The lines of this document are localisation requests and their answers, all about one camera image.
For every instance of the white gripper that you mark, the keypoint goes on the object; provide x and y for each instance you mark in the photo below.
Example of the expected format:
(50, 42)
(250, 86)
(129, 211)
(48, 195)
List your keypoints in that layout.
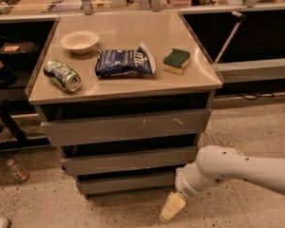
(184, 184)

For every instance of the grey bottom drawer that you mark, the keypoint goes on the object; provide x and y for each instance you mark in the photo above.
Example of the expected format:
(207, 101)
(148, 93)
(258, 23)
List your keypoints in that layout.
(129, 183)

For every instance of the grey drawer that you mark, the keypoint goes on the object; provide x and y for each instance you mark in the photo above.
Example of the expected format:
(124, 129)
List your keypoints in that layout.
(129, 161)
(126, 127)
(129, 183)

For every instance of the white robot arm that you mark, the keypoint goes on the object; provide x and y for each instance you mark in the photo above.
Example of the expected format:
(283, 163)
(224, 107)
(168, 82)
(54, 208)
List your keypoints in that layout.
(215, 165)

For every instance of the grey middle drawer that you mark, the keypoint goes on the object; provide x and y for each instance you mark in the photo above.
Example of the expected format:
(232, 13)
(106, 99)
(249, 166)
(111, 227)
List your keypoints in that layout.
(129, 161)

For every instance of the grey drawer cabinet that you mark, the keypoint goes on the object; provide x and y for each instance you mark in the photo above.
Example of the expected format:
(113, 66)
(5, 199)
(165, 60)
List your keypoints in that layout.
(116, 96)

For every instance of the grey top drawer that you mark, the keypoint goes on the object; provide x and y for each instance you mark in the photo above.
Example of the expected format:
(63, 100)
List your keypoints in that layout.
(126, 127)

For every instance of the green yellow sponge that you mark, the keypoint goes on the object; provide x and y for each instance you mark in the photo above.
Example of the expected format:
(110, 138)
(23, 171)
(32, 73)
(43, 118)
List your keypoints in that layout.
(176, 61)

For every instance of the blue chip bag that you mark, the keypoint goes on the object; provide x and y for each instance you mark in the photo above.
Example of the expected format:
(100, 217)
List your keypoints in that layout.
(114, 62)

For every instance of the plastic bottle on floor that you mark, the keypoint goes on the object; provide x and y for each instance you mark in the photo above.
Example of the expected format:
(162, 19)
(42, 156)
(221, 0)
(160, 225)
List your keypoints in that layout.
(18, 171)

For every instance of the green soda can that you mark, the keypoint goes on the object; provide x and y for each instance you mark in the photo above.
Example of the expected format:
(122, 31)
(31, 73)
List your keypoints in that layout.
(62, 75)

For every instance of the black metal stand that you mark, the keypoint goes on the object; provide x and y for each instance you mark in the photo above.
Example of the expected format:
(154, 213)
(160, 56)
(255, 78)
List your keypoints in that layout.
(21, 140)

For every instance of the white object floor corner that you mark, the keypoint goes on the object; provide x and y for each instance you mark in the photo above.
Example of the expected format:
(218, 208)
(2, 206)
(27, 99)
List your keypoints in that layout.
(4, 222)

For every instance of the white bowl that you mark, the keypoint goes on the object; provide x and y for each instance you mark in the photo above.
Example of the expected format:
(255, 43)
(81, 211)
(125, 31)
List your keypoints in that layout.
(79, 41)

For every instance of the black bag on shelf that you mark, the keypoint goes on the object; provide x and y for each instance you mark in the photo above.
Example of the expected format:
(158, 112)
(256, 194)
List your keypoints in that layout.
(19, 55)

